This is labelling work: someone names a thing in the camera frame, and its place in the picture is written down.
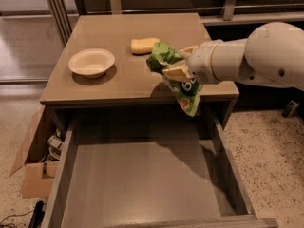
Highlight dark object on floor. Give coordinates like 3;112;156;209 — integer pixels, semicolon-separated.
282;101;299;118

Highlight items inside cardboard box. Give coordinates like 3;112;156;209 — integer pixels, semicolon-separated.
41;130;63;162

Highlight grey cabinet counter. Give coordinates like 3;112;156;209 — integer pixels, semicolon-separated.
39;12;239;138

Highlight black device on floor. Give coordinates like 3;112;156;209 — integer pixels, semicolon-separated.
28;200;45;228

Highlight metal railing shelf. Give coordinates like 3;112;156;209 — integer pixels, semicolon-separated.
47;0;304;43

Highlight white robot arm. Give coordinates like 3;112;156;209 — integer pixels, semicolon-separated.
162;22;304;91

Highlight yellow sponge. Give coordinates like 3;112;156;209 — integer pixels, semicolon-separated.
131;38;160;54

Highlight white paper bowl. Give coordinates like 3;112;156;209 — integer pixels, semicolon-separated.
68;48;115;78

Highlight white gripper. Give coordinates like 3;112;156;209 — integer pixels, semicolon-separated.
162;40;222;84

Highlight open grey top drawer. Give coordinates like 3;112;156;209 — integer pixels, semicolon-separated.
42;108;278;228

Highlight green rice chip bag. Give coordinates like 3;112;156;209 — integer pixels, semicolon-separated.
146;42;202;117

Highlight cardboard box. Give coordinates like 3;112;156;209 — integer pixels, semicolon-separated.
10;107;58;199

